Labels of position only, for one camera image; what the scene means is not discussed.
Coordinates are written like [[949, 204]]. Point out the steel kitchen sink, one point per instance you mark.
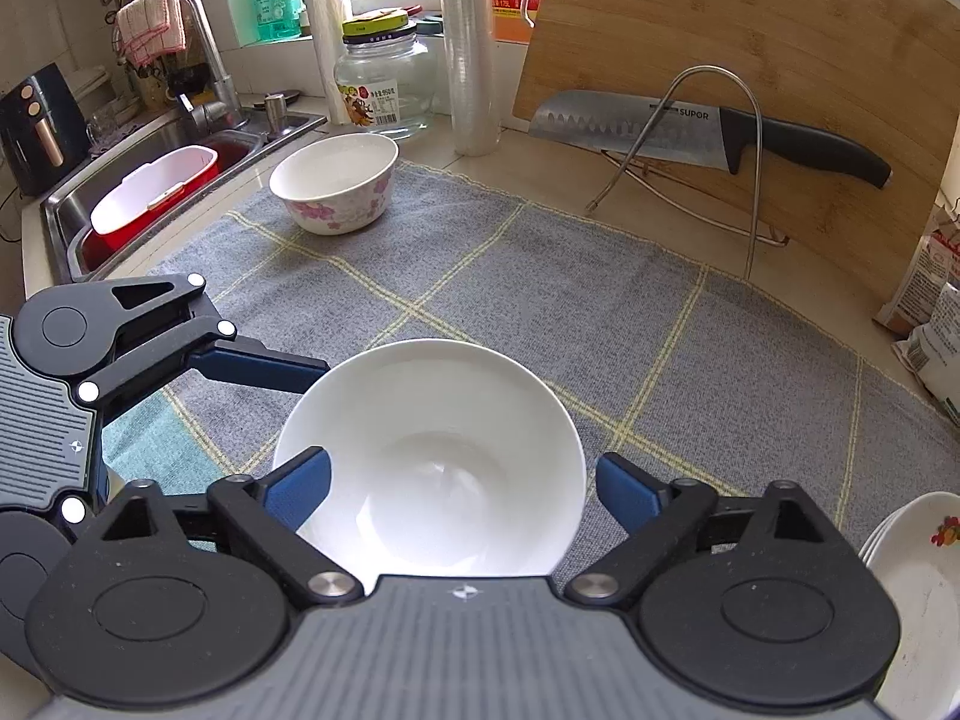
[[60, 225]]

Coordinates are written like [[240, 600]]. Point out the white pink floral bowl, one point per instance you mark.
[[330, 206], [427, 420]]

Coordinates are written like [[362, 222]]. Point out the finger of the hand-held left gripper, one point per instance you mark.
[[262, 367], [75, 514]]

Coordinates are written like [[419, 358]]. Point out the grey teal checked towel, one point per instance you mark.
[[600, 315]]

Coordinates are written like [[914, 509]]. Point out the stack of clear plastic cups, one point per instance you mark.
[[469, 52]]

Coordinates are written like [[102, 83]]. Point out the bamboo cutting board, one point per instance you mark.
[[750, 30]]

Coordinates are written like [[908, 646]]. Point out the red white checked dishcloth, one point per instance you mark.
[[150, 26]]

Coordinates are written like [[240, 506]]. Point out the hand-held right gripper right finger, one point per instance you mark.
[[626, 491]]

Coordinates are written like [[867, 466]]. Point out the red white wash basin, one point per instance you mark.
[[150, 180]]

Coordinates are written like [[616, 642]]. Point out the glass jar teal lid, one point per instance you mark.
[[431, 26]]

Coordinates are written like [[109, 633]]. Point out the dark air fryer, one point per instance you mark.
[[37, 127]]

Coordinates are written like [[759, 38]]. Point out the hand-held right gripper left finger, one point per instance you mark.
[[300, 487]]

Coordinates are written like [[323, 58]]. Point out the brown food packet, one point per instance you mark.
[[926, 277]]

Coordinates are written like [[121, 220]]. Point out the glass jar yellow lid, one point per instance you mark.
[[382, 90]]

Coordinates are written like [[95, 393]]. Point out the white fruit print plate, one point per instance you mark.
[[872, 551], [862, 551], [926, 615]]

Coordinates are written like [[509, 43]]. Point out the steel kitchen faucet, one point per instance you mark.
[[210, 52]]

